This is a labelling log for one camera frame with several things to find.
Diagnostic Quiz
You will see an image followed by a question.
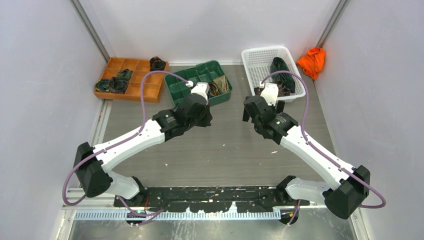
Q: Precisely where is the brown paisley tie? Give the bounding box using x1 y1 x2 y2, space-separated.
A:
254 83 292 97

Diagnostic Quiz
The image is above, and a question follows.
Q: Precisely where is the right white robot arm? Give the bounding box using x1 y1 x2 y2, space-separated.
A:
242 95 371 220

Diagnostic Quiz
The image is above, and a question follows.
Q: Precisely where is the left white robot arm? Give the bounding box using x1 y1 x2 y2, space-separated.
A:
74 93 212 207

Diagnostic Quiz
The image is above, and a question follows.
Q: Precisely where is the rolled orange brown tie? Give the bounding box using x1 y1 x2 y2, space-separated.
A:
207 81 221 98

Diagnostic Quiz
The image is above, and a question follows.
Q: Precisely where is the green compartment tray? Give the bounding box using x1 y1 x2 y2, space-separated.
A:
164 60 233 106

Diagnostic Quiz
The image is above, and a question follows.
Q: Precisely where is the dark green tie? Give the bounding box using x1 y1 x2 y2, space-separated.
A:
270 57 296 94

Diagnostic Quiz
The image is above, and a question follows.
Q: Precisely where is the rolled olive gold tie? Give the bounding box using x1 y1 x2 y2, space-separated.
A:
213 75 231 94

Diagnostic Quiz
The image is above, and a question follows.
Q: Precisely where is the orange compartment tray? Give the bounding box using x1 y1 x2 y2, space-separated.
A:
93 57 165 103

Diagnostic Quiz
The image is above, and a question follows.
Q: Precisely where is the white plastic basket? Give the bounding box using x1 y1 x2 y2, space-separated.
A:
241 46 306 102

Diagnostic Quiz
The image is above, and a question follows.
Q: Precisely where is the orange cloth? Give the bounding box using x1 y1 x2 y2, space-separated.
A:
296 47 326 80

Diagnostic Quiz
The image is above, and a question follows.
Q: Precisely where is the rolled black tie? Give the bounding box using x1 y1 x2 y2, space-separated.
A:
149 56 167 71

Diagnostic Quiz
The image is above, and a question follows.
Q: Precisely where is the rolled green patterned tie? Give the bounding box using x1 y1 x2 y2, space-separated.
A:
116 68 133 82

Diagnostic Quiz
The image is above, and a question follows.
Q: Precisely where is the rolled dark grey tie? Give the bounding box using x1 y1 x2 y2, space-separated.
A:
109 77 129 94

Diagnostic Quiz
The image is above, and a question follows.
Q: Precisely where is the rolled blue green tie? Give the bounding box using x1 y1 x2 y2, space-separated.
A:
94 78 111 93

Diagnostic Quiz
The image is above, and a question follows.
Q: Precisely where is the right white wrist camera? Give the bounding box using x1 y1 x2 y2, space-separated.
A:
259 82 279 106

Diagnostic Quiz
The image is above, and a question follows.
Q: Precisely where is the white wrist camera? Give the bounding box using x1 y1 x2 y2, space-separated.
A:
185 80 210 104
259 82 279 106

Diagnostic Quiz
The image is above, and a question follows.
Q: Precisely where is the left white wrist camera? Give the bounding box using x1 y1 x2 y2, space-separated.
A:
185 80 210 104

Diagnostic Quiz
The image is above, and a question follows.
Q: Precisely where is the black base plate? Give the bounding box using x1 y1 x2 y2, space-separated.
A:
125 186 297 213

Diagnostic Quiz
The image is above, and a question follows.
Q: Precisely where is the right aluminium corner post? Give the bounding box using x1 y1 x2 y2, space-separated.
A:
315 0 350 48

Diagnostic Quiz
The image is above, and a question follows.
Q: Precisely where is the aluminium corner post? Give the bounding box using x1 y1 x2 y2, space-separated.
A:
70 0 110 63
315 0 350 48

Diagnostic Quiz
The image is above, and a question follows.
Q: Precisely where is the aluminium front rail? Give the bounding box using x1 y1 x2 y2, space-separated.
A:
62 188 362 221

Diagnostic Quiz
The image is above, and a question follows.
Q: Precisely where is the left aluminium corner post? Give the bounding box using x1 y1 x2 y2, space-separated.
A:
70 0 110 63

